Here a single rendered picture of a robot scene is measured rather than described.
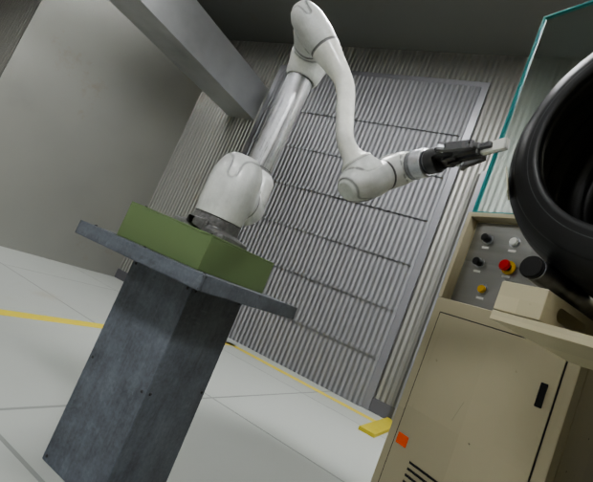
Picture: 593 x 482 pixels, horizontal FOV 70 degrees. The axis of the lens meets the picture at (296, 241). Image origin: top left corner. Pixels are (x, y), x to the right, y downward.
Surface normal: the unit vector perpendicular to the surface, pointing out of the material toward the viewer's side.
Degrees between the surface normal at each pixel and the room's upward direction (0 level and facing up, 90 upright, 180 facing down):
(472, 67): 90
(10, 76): 90
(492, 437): 90
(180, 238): 90
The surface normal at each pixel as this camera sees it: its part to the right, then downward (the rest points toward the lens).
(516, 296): -0.76, -0.39
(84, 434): -0.42, -0.29
